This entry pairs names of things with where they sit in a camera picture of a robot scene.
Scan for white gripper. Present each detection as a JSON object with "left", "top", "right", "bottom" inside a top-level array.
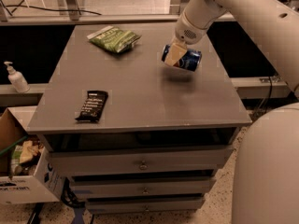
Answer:
[{"left": 164, "top": 12, "right": 207, "bottom": 67}]

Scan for blue pepsi can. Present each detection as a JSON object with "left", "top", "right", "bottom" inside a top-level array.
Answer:
[{"left": 162, "top": 45, "right": 202, "bottom": 72}]

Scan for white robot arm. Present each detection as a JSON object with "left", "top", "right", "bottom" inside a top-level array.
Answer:
[{"left": 164, "top": 0, "right": 299, "bottom": 224}]

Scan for green jalapeno chip bag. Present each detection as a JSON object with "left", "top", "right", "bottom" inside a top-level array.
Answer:
[{"left": 87, "top": 25, "right": 140, "bottom": 54}]

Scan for grey drawer cabinet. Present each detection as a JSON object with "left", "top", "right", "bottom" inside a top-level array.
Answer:
[{"left": 28, "top": 22, "right": 250, "bottom": 203}]

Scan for black snack bar wrapper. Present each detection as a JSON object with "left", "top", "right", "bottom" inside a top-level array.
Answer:
[{"left": 76, "top": 91, "right": 108, "bottom": 122}]

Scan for middle grey drawer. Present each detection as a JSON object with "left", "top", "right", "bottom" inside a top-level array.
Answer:
[{"left": 70, "top": 176, "right": 216, "bottom": 199}]

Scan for grey drawer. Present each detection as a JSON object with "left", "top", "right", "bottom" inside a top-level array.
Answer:
[
  {"left": 86, "top": 196, "right": 204, "bottom": 214},
  {"left": 50, "top": 146, "right": 233, "bottom": 176},
  {"left": 70, "top": 176, "right": 216, "bottom": 199}
]

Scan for bottom grey drawer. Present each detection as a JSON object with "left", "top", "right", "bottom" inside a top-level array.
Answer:
[{"left": 86, "top": 196, "right": 204, "bottom": 214}]

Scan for top grey drawer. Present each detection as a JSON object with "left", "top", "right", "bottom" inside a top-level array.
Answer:
[{"left": 50, "top": 146, "right": 233, "bottom": 176}]

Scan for white pump bottle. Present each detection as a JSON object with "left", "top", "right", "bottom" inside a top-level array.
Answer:
[{"left": 4, "top": 62, "right": 30, "bottom": 93}]

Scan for snack packets in box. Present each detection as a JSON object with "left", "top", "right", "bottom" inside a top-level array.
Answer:
[{"left": 10, "top": 140, "right": 44, "bottom": 176}]

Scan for white cardboard box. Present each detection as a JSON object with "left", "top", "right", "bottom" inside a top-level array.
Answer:
[{"left": 0, "top": 108, "right": 64, "bottom": 204}]

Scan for black cable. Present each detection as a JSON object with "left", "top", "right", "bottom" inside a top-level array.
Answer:
[{"left": 0, "top": 0, "right": 103, "bottom": 18}]

